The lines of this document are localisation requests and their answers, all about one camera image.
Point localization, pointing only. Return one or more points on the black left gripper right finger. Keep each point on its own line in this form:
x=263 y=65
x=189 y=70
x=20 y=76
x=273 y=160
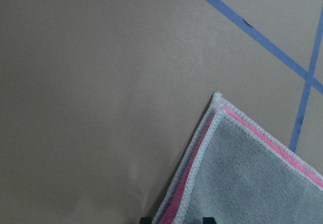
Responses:
x=208 y=220

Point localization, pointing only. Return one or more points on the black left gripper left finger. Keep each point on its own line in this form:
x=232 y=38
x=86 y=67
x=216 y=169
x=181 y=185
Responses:
x=146 y=220

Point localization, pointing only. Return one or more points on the pink towel with grey hem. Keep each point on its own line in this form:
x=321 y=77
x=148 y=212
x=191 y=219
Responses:
x=235 y=172

